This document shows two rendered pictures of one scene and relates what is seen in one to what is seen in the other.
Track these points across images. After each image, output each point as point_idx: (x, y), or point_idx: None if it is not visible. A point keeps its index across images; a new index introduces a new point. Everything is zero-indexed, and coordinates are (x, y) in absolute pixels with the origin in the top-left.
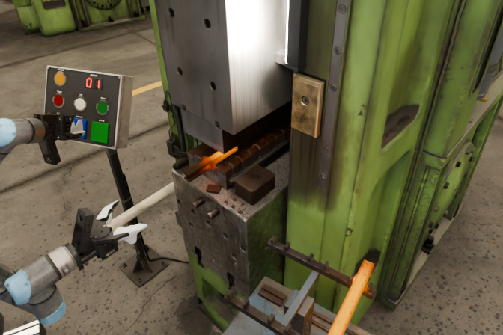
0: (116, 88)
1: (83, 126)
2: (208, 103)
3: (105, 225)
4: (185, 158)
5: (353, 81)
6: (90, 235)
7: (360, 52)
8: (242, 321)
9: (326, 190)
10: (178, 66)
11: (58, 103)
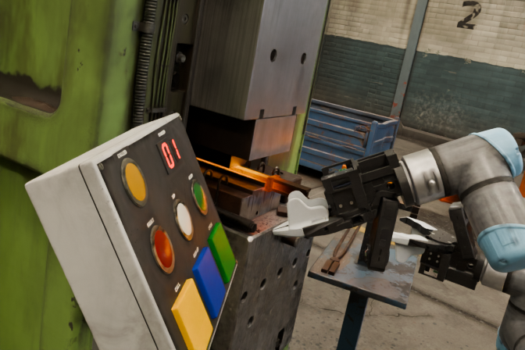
0: (188, 143)
1: (213, 264)
2: (293, 86)
3: (432, 233)
4: (236, 214)
5: None
6: (455, 238)
7: None
8: (368, 285)
9: (290, 148)
10: (273, 48)
11: (168, 257)
